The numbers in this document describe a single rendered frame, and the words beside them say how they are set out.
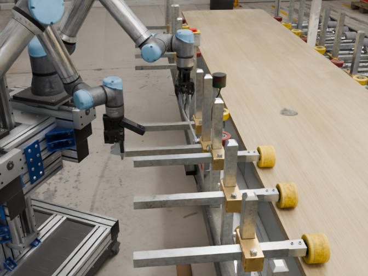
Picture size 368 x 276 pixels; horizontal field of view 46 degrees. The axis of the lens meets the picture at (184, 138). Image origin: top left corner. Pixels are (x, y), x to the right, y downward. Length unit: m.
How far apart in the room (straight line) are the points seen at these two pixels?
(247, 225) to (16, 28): 0.93
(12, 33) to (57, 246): 1.27
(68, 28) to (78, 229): 1.10
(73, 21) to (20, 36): 0.55
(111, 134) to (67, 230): 0.87
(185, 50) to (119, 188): 1.55
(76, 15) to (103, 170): 1.64
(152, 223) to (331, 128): 1.32
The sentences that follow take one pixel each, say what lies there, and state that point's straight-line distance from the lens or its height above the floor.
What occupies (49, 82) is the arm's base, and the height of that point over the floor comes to 1.10.
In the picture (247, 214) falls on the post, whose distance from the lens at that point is 1.16.
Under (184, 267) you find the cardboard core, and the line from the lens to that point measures 2.38.
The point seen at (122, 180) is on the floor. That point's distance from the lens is 3.21.
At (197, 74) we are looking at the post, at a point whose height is 1.09.
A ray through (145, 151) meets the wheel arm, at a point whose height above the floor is 0.86.
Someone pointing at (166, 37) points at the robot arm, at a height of 1.29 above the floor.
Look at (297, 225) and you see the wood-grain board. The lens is 1.39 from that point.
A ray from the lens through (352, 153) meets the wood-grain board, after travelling 1.84.
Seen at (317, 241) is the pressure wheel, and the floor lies 0.98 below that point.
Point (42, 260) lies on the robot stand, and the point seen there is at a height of 0.21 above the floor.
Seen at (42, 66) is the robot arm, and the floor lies 1.17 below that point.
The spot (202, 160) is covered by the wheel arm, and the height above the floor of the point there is 0.95.
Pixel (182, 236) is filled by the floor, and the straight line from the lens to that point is 2.69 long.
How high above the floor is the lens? 1.76
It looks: 28 degrees down
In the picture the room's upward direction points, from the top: straight up
